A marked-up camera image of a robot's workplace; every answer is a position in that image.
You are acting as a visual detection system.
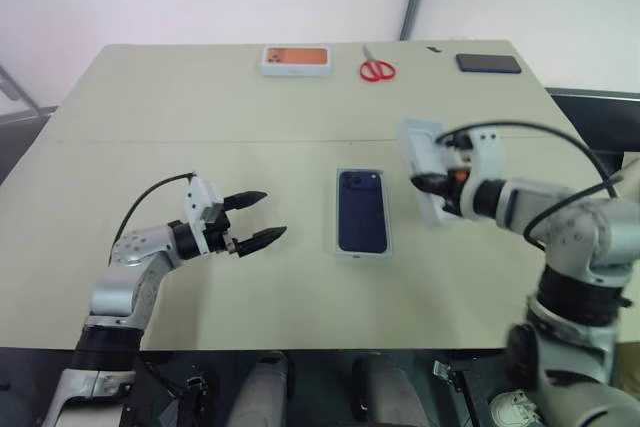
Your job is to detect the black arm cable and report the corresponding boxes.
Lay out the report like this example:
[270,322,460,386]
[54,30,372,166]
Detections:
[112,171,197,251]
[433,120,622,249]

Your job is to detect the grey rounded shape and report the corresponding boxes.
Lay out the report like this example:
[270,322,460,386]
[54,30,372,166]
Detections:
[228,350,290,427]

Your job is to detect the white phone box lid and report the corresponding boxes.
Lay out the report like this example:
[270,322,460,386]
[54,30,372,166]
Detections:
[396,117,464,226]

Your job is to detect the dark blue smartphone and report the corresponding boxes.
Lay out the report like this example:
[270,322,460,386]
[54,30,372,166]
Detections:
[336,168,391,255]

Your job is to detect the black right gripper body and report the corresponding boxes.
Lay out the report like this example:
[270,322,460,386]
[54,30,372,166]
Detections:
[441,165,477,219]

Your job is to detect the red handled scissors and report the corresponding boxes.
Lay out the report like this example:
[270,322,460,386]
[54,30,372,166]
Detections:
[358,44,398,83]

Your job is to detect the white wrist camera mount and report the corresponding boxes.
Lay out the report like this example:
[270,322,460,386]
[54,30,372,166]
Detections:
[182,176,224,257]
[448,127,504,221]

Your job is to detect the white phone box base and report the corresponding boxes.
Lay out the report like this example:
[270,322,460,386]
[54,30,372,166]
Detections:
[331,164,397,261]

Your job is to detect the white sneaker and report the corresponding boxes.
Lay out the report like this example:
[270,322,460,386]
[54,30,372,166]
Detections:
[486,388,545,427]

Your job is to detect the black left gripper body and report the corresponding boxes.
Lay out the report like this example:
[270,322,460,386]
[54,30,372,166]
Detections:
[201,208,242,255]

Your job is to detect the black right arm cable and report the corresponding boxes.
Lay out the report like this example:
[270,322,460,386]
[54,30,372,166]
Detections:
[433,120,622,249]

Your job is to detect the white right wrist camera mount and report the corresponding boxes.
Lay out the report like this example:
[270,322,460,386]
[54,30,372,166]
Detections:
[448,127,504,221]

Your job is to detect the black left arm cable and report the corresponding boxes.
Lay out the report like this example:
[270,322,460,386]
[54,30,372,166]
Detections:
[112,171,197,251]

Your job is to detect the metal table clamp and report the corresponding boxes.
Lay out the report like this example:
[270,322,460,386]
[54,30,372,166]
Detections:
[186,373,209,401]
[432,359,472,394]

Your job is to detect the dark grey furniture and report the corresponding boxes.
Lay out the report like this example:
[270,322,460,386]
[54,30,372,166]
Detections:
[543,86,640,171]

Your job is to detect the black smartphone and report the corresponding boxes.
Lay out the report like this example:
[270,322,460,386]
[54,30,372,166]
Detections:
[454,52,523,75]

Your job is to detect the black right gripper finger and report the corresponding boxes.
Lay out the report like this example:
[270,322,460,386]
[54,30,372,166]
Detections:
[409,173,452,194]

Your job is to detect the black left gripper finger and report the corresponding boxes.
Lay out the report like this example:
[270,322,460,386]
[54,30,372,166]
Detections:
[221,190,269,214]
[234,225,289,260]

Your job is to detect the grey metal frame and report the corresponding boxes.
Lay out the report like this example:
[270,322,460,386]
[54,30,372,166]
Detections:
[0,62,52,124]

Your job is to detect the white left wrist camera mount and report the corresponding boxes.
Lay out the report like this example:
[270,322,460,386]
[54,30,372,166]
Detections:
[182,176,224,257]

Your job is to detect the orange printed phone box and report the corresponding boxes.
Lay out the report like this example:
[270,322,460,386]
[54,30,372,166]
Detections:
[259,44,334,79]

